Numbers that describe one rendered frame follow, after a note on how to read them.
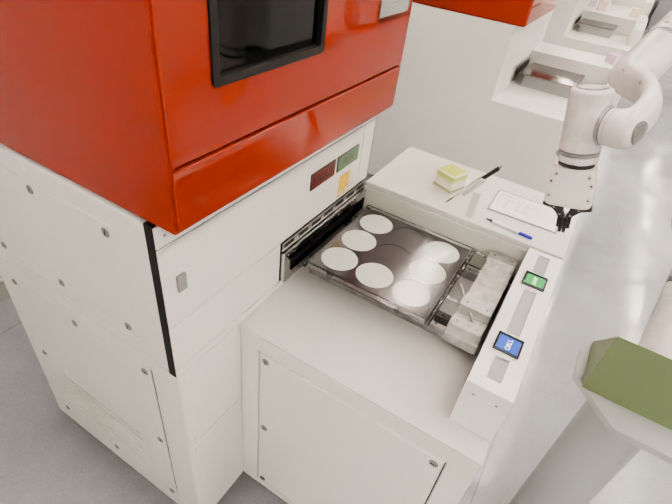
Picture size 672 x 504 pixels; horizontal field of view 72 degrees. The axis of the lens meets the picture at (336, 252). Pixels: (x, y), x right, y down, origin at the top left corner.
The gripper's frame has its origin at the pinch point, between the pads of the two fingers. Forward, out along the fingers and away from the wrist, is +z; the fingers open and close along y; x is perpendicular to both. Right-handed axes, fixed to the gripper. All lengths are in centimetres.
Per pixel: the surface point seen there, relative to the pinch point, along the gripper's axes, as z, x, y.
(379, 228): 12, -2, -49
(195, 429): 41, -68, -67
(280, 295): 18, -37, -61
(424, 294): 17.0, -20.4, -26.5
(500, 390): 16.1, -43.4, -1.2
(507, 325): 15.3, -24.8, -4.8
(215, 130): -35, -61, -46
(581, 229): 112, 217, -4
